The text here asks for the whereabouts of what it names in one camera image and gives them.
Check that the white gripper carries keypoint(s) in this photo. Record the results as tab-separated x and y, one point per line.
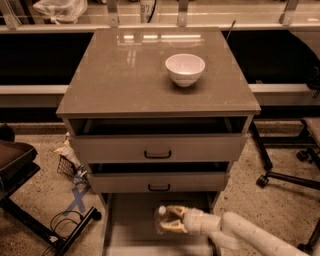
194	220

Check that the clear plastic water bottle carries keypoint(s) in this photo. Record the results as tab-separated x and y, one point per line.
159	218

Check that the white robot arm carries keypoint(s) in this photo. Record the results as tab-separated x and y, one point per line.
229	230

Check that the bottom grey drawer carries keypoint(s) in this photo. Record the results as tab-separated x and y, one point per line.
131	228

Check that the grey drawer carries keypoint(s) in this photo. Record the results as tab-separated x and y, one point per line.
223	147
158	177
131	228

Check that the middle grey drawer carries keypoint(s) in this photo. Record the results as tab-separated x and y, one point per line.
158	177

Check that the grey drawer cabinet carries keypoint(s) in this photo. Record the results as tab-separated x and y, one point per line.
122	87

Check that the top grey drawer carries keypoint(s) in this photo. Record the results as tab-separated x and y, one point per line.
223	147

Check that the crumpled paper bag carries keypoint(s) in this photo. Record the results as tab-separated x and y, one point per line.
68	153

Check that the white ceramic bowl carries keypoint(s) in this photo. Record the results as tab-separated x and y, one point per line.
185	69

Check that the black office chair right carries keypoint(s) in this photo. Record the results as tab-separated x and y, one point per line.
288	185

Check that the black chair on left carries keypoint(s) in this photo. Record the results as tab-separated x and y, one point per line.
48	196

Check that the clear plastic bag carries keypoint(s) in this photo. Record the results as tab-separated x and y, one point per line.
61	11

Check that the black wire basket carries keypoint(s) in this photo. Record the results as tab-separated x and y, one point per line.
66	168

